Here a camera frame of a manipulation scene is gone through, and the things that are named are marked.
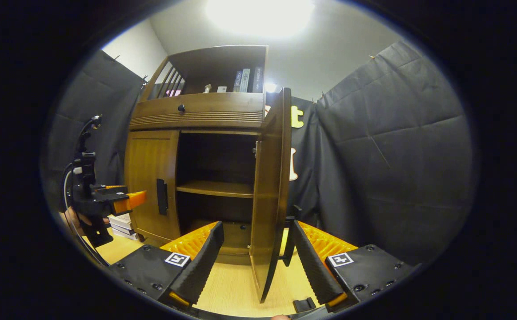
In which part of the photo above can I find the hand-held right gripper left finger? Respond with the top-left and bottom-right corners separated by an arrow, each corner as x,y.
109,221 -> 224,306

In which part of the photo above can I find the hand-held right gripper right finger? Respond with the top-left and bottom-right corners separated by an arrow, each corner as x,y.
292,220 -> 419,307

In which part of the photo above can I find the wooden cabinet door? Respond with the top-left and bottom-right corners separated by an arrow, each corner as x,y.
124,130 -> 181,243
249,88 -> 303,304

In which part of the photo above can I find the wooden double-door shoe cabinet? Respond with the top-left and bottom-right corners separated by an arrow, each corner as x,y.
124,44 -> 292,267

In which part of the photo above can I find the white book with orange cover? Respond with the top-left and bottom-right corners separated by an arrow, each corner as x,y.
107,213 -> 133,229

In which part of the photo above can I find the wooden inner shelf board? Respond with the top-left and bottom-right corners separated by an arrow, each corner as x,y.
176,180 -> 254,198

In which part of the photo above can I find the wooden drawer with black knob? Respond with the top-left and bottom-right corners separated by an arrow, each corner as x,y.
129,92 -> 265,131

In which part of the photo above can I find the black backdrop cloth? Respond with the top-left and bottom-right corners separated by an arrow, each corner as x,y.
40,41 -> 479,267

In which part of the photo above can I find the large ceiling light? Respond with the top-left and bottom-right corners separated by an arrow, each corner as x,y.
205,0 -> 316,38

